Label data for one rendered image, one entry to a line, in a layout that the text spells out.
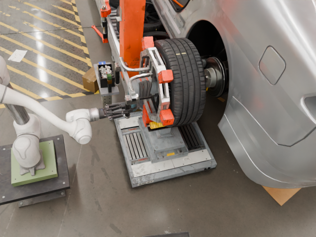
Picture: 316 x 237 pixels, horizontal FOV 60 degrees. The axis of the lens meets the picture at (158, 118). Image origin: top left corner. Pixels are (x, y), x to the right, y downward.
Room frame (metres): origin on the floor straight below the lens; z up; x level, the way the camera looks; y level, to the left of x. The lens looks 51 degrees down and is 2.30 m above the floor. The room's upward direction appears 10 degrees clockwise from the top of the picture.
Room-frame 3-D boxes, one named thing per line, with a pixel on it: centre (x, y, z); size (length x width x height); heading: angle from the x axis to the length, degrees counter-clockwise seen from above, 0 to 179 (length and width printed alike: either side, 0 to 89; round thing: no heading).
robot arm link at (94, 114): (1.14, 0.43, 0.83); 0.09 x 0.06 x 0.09; 25
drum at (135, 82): (1.46, 0.15, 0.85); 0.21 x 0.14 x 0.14; 115
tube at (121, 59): (1.53, 0.24, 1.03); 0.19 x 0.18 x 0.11; 115
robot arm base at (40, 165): (0.92, 0.89, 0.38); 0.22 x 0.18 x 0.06; 31
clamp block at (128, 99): (1.25, 0.20, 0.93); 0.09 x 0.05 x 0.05; 115
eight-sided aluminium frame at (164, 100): (1.49, 0.08, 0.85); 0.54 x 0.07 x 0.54; 25
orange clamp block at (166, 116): (1.21, -0.06, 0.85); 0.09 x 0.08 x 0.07; 25
